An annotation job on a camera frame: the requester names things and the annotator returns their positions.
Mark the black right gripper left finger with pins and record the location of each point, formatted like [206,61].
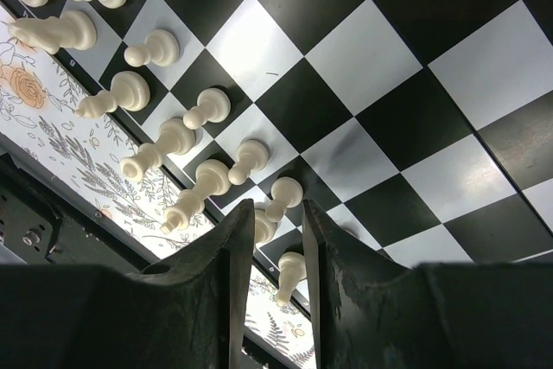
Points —
[185,311]

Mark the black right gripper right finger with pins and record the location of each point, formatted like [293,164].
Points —
[369,312]

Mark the black white chess board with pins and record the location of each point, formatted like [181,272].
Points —
[422,126]

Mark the floral table cloth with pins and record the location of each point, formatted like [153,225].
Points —
[38,101]

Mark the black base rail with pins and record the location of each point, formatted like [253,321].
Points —
[44,223]

